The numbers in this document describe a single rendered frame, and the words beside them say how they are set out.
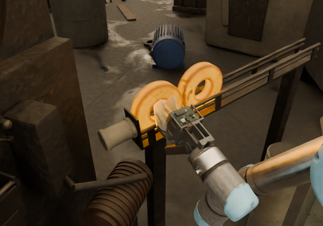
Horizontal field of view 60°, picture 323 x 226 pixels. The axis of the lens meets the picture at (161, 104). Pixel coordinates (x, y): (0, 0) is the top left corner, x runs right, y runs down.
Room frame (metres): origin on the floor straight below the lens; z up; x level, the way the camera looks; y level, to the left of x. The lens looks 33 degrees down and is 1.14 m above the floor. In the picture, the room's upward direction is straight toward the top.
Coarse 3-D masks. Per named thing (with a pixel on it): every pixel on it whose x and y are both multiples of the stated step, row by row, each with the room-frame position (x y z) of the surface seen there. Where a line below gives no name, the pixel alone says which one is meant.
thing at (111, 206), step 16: (128, 160) 0.62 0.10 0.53; (112, 176) 0.57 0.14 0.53; (112, 192) 0.50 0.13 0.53; (128, 192) 0.51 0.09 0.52; (144, 192) 0.55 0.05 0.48; (96, 208) 0.46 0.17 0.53; (112, 208) 0.46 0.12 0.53; (128, 208) 0.48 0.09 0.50; (96, 224) 0.45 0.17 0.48; (112, 224) 0.43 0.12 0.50; (128, 224) 0.45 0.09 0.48
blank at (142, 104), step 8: (160, 80) 0.67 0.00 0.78; (144, 88) 0.64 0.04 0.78; (152, 88) 0.63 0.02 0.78; (160, 88) 0.64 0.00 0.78; (168, 88) 0.65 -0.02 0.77; (176, 88) 0.67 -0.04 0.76; (136, 96) 0.63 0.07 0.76; (144, 96) 0.62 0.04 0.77; (152, 96) 0.63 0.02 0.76; (160, 96) 0.64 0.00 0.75; (168, 96) 0.65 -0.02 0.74; (176, 96) 0.67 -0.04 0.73; (136, 104) 0.61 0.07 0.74; (144, 104) 0.61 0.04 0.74; (152, 104) 0.63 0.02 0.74; (176, 104) 0.67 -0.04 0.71; (136, 112) 0.60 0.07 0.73; (144, 112) 0.61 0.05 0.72; (144, 120) 0.61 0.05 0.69; (152, 120) 0.63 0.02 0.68; (144, 128) 0.61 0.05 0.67
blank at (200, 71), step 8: (200, 64) 0.74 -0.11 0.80; (208, 64) 0.74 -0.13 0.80; (192, 72) 0.71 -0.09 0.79; (200, 72) 0.72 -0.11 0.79; (208, 72) 0.73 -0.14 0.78; (216, 72) 0.75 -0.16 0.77; (184, 80) 0.70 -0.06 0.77; (192, 80) 0.70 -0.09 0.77; (200, 80) 0.72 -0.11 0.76; (208, 80) 0.75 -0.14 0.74; (216, 80) 0.75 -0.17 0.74; (184, 88) 0.69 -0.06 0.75; (192, 88) 0.70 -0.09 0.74; (208, 88) 0.75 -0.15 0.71; (216, 88) 0.76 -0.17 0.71; (184, 96) 0.69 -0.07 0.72; (192, 96) 0.70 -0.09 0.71; (200, 96) 0.74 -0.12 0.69; (208, 96) 0.74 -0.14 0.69; (184, 104) 0.69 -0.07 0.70
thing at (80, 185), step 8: (128, 176) 0.53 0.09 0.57; (136, 176) 0.53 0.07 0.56; (144, 176) 0.54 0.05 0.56; (72, 184) 0.46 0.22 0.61; (80, 184) 0.47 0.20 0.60; (88, 184) 0.48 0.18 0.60; (96, 184) 0.48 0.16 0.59; (104, 184) 0.49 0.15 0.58; (112, 184) 0.50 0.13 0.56; (120, 184) 0.51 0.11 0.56
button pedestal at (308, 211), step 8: (320, 120) 0.77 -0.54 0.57; (312, 192) 0.66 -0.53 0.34; (304, 200) 0.70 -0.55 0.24; (312, 200) 0.63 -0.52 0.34; (304, 208) 0.67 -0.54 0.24; (312, 208) 0.62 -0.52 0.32; (320, 208) 0.61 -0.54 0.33; (304, 216) 0.64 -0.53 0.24; (312, 216) 0.61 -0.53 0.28; (320, 216) 0.60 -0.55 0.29; (296, 224) 0.68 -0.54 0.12; (304, 224) 0.62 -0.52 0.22; (312, 224) 0.61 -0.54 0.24; (320, 224) 0.60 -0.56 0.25
